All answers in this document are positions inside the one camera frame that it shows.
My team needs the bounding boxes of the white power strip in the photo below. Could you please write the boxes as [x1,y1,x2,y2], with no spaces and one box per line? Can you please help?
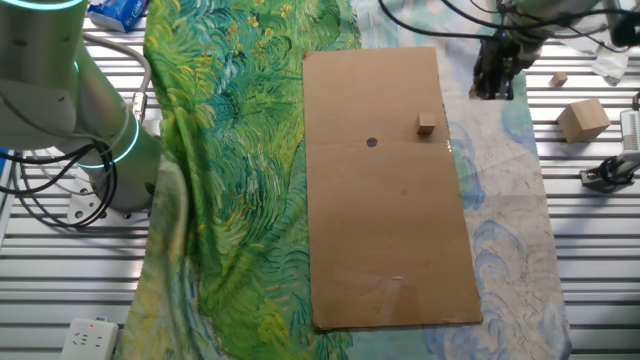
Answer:
[59,317,120,360]

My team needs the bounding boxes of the crumpled white paper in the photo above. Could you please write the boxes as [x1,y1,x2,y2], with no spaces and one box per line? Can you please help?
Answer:
[549,0,631,86]

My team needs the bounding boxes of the large wooden block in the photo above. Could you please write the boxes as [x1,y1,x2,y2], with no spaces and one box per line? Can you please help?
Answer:
[555,97,612,145]

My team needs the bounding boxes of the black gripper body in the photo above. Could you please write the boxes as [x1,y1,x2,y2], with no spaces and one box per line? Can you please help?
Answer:
[479,37,531,67]

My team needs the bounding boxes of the white ribbed device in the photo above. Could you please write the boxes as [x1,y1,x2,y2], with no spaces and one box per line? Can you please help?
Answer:
[619,108,640,154]

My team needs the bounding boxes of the black metal clamp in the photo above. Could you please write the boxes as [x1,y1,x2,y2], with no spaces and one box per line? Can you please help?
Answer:
[579,149,640,194]

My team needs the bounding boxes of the painted landscape print cloth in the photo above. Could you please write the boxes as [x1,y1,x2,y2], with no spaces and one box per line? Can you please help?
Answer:
[113,0,574,360]

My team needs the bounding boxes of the blue tissue pack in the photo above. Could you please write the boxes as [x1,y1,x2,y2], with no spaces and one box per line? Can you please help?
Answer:
[86,0,151,34]

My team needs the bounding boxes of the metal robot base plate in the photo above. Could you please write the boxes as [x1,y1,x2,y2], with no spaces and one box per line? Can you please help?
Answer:
[66,169,151,227]

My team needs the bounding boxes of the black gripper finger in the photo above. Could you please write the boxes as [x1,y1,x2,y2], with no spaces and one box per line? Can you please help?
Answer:
[469,62,494,99]
[492,64,519,101]

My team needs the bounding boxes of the brown cardboard sheet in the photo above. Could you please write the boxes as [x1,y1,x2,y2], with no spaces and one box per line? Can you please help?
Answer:
[301,47,485,332]

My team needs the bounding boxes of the small wooden block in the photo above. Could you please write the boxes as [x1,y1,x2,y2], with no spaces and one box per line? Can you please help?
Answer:
[416,111,437,137]

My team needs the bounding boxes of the black coiled cable bundle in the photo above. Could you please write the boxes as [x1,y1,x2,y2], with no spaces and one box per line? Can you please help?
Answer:
[609,12,640,49]

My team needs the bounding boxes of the grey cable with connector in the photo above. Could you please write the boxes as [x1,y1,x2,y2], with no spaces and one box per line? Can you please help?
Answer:
[81,30,154,125]

